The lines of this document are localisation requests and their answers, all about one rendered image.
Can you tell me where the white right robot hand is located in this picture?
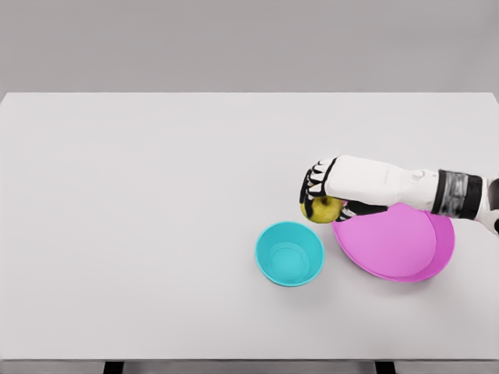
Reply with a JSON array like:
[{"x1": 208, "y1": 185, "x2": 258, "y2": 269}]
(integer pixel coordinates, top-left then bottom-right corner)
[{"x1": 298, "y1": 155, "x2": 391, "y2": 224}]

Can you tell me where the yellow-green apple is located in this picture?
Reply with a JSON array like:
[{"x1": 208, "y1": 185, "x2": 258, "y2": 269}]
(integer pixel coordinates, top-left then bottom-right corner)
[{"x1": 300, "y1": 196, "x2": 344, "y2": 225}]

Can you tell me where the blue bowl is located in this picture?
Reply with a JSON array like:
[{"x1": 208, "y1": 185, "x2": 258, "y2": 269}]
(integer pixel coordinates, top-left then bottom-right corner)
[{"x1": 255, "y1": 221, "x2": 325, "y2": 288}]

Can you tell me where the pink plate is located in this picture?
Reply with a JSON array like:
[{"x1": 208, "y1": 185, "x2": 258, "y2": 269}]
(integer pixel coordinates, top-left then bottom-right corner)
[{"x1": 331, "y1": 199, "x2": 456, "y2": 284}]

